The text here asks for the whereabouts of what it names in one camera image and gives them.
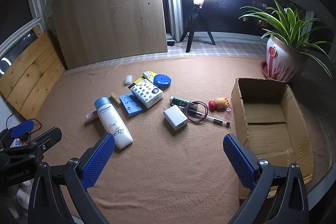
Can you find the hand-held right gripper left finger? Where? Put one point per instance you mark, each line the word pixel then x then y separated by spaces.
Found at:
pixel 98 158

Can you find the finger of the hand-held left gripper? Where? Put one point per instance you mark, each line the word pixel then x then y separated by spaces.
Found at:
pixel 22 128
pixel 44 138

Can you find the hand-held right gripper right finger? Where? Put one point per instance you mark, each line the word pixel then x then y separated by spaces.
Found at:
pixel 241 163

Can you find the white bottle with blue cap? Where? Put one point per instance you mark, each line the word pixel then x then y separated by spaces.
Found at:
pixel 113 124

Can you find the cardboard box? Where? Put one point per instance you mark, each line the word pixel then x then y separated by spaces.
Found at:
pixel 265 134

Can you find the small pink bottle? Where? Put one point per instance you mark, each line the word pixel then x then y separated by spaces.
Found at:
pixel 92 116

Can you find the black and white pen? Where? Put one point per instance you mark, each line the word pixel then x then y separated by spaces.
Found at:
pixel 218 121

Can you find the blue phone stand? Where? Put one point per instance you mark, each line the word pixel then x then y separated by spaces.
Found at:
pixel 130 106

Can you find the wooden clothespin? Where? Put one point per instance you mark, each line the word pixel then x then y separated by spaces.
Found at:
pixel 114 98

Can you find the button print tissue pack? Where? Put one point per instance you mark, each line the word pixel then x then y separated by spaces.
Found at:
pixel 145 92

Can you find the white charger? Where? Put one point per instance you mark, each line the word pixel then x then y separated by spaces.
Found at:
pixel 174 117

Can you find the yellow and black card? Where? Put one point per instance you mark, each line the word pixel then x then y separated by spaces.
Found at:
pixel 133 85

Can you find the green glue stick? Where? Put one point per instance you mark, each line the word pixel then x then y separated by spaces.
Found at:
pixel 181 101

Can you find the round blue tape measure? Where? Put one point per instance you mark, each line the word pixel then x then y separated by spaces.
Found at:
pixel 162 80

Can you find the white power strip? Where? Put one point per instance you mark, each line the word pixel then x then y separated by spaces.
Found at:
pixel 15 143

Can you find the person's white fleece clothing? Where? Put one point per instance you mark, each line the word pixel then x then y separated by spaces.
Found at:
pixel 19 193

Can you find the pine plank panel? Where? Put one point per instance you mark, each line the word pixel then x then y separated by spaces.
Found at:
pixel 29 74

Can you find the small white eraser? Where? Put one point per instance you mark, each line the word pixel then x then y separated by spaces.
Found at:
pixel 128 79

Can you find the red pot saucer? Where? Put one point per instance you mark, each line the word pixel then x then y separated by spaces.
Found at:
pixel 263 67

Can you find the white and red flowerpot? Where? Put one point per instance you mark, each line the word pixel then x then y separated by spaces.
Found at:
pixel 283 66

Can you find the checked tablecloth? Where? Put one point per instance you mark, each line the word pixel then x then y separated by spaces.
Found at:
pixel 231 47

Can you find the black power plug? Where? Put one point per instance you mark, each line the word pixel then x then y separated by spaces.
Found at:
pixel 171 42

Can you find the large wooden board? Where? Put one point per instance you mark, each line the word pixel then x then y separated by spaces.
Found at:
pixel 110 16

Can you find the green spider plant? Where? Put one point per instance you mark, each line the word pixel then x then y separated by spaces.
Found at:
pixel 291 29

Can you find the black tripod stand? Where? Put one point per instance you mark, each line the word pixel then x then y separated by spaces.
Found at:
pixel 194 19

